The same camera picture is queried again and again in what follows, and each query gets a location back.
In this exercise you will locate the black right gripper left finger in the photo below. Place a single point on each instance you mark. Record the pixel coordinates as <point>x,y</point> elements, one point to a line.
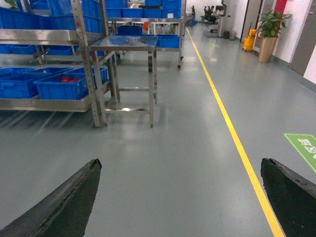
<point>65,211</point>

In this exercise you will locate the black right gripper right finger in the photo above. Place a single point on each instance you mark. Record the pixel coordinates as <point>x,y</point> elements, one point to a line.
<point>292,197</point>

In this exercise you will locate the blue bin with red bags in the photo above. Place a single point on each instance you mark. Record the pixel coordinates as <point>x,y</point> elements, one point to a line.
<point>53,88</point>

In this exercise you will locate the blue plastic bin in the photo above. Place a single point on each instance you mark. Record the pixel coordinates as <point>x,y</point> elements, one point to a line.
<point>20,84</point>

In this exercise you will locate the red bubble wrap bags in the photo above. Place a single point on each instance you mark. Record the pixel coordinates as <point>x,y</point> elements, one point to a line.
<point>69,80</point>

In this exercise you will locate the stainless steel flow rack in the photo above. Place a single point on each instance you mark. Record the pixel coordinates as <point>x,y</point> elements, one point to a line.
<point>57,41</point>

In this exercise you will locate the small stainless steel table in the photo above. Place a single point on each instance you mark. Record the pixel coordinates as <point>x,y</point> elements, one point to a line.
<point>132,64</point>

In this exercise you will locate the yellow mop bucket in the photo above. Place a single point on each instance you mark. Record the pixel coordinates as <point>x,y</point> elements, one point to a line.
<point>249,41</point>

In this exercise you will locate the plant in gold pot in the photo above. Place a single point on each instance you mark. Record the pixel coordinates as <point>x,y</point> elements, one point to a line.
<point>268,32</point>

